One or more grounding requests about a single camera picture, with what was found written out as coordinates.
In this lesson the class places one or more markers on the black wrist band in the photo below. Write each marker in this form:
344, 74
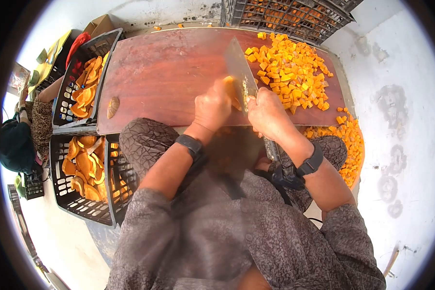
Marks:
310, 163
192, 145

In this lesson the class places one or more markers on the steel cleaver knife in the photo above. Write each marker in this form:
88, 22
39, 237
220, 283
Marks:
241, 78

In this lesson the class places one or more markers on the cardboard box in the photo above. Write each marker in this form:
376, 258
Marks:
99, 24

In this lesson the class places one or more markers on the orange pumpkin slice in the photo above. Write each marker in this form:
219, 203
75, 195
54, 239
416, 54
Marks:
232, 92

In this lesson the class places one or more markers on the small black crate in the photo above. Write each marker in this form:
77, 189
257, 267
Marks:
33, 185

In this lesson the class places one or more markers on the pumpkin peel piece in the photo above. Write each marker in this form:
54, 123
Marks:
112, 107

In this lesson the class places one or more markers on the person's right hand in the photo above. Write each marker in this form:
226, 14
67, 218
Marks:
270, 116

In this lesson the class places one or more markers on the red-brown wooden cutting board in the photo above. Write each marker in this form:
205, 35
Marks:
174, 76

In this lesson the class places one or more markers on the pile of diced pumpkin cubes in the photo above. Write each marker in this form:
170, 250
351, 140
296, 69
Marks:
292, 70

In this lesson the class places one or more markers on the black crate of pumpkin slices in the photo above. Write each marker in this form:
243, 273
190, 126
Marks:
90, 174
81, 85

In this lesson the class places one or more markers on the person's right fingers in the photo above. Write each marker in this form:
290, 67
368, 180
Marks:
258, 103

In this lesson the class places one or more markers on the orange basin of pumpkin cubes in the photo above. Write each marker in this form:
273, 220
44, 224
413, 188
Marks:
342, 145

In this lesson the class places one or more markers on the person's left fingers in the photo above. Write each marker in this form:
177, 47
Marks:
225, 89

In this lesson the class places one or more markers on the red cloth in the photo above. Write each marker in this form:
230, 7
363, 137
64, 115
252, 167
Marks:
76, 47

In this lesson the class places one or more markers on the person's left hand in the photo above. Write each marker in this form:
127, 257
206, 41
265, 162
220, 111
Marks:
212, 108

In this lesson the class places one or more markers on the person's body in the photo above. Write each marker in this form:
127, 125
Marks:
239, 235

